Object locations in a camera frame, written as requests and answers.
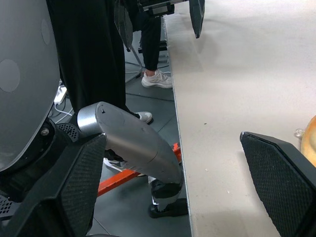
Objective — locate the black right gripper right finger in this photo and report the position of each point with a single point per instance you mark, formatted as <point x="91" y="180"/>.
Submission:
<point x="284" y="182"/>

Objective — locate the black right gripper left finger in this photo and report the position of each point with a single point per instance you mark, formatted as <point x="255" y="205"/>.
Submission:
<point x="61" y="192"/>

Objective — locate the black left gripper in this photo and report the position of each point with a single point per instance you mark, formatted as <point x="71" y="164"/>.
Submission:
<point x="155" y="7"/>

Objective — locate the person with white sneaker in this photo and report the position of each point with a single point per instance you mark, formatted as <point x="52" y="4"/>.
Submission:
<point x="151" y="49"/>

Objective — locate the grey metal chair leg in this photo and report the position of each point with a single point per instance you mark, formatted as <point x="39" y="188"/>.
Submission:
<point x="137" y="64"/>

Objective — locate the yellow round object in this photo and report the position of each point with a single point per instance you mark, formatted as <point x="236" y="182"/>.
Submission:
<point x="309" y="140"/>

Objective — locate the small clear glass object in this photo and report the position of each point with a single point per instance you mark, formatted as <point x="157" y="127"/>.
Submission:
<point x="298" y="133"/>

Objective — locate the orange metal bar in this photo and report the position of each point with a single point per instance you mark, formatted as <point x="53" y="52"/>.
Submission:
<point x="116" y="181"/>

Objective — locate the black robot waist joint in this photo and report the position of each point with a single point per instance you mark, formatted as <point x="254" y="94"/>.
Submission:
<point x="66" y="130"/>

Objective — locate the person in black trousers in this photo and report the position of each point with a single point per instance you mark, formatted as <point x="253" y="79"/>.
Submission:
<point x="91" y="49"/>

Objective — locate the silver robot leg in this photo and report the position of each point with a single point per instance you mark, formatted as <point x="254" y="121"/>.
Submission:
<point x="138" y="145"/>

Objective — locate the white power strip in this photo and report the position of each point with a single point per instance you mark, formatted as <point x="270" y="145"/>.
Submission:
<point x="60" y="95"/>

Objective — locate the silver robot torso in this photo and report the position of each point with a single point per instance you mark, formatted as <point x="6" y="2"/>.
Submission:
<point x="24" y="74"/>

